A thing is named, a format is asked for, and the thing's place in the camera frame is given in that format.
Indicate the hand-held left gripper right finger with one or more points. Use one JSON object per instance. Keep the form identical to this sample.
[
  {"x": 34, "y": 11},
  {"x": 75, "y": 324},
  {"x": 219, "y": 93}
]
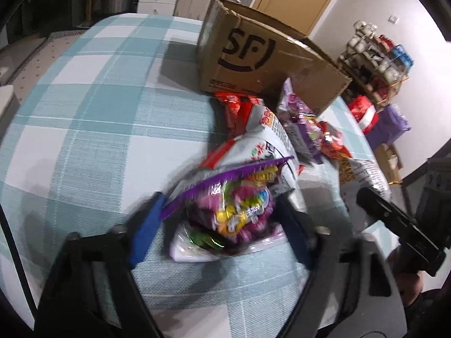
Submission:
[{"x": 296, "y": 232}]

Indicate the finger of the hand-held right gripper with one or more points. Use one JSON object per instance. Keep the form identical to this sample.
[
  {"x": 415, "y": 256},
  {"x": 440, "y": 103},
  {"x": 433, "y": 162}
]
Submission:
[{"x": 394, "y": 218}]

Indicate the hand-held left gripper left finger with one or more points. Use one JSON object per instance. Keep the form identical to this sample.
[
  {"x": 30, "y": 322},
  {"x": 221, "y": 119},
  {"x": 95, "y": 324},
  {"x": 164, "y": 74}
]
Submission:
[{"x": 148, "y": 225}]

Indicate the white orange snack packet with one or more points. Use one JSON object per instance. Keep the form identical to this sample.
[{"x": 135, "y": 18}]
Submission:
[{"x": 366, "y": 176}]

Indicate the purple-edged clear candy bag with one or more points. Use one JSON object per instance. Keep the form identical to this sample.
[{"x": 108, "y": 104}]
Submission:
[{"x": 232, "y": 214}]

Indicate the white chip packet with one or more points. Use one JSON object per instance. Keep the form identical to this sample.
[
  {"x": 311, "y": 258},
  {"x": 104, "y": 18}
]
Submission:
[{"x": 267, "y": 141}]

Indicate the red cookie packet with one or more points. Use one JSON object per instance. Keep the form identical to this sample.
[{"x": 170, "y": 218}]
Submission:
[{"x": 333, "y": 141}]

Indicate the white red-edged packet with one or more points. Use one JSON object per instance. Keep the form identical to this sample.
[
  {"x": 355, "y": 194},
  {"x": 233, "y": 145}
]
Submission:
[{"x": 218, "y": 155}]

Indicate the purple grape candy packet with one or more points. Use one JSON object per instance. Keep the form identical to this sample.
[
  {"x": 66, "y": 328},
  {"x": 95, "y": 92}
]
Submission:
[{"x": 299, "y": 126}]

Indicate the red triangular cone snack packet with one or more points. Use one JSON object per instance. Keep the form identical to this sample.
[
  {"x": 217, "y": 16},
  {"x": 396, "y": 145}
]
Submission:
[{"x": 234, "y": 109}]

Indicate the brown cardboard box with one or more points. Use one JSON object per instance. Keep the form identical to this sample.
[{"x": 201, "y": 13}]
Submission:
[{"x": 253, "y": 56}]

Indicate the person's right hand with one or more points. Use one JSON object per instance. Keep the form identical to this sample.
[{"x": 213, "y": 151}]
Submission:
[{"x": 408, "y": 281}]

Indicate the small cardboard box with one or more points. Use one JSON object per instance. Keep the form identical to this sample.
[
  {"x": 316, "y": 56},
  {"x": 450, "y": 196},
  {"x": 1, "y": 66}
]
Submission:
[{"x": 387, "y": 163}]

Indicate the purple bag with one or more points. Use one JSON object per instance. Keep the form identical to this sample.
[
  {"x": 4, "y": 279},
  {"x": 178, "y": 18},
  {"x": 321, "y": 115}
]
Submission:
[{"x": 391, "y": 126}]

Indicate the red white sack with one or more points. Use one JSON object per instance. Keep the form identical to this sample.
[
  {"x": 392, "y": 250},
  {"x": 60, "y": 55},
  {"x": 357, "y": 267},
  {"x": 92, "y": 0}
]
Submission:
[{"x": 364, "y": 112}]

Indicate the wooden shoe rack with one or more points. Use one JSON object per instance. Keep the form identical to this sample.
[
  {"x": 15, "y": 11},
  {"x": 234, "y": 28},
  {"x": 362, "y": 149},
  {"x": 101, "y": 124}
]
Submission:
[{"x": 405, "y": 81}]

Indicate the teal checked tablecloth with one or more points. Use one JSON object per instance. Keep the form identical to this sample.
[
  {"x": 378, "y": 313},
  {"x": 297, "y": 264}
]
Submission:
[{"x": 98, "y": 112}]

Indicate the rows of assorted sneakers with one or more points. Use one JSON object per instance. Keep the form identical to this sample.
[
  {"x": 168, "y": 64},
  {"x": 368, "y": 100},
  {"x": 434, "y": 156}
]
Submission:
[{"x": 380, "y": 56}]

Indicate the dotted rug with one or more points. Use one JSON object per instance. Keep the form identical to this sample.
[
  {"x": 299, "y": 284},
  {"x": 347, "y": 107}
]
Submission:
[{"x": 42, "y": 56}]

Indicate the tan wooden door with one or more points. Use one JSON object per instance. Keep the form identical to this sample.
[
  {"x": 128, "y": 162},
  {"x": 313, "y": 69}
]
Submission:
[{"x": 299, "y": 0}]

